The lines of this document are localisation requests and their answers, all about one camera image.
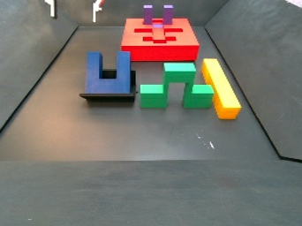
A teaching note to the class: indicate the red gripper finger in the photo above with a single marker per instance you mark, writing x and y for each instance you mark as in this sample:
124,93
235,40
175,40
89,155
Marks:
50,3
96,8

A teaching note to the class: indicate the blue U-shaped block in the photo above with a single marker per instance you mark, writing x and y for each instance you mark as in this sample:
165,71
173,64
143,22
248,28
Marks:
100,85

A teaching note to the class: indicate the black angled fixture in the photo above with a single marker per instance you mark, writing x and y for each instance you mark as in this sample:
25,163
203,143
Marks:
113,97

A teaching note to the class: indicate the purple U-shaped block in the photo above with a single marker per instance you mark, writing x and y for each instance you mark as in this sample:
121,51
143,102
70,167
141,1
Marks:
148,20

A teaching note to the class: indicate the red base block with slots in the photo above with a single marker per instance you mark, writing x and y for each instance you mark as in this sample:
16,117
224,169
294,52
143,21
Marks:
157,42

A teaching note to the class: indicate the green stepped arch block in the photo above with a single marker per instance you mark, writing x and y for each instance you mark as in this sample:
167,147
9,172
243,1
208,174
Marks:
196,96

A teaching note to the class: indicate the yellow long bar block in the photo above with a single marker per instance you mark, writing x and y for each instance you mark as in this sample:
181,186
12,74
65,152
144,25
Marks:
225,102

